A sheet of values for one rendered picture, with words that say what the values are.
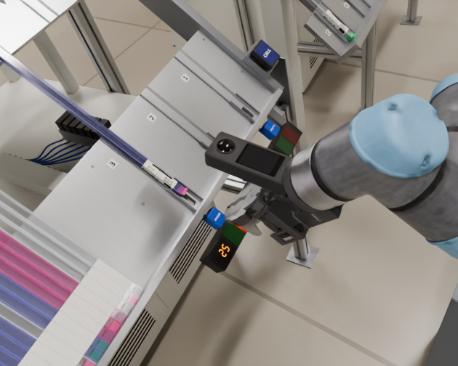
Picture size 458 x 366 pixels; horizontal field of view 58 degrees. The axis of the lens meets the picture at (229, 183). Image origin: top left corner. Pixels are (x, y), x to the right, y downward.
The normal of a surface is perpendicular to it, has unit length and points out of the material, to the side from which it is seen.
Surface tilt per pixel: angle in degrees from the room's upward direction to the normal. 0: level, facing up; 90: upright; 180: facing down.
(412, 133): 44
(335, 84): 0
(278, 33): 90
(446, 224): 75
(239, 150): 14
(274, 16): 90
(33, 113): 0
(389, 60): 0
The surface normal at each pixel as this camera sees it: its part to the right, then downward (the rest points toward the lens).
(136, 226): 0.43, -0.30
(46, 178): -0.22, -0.64
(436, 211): -0.12, 0.48
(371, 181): -0.42, 0.77
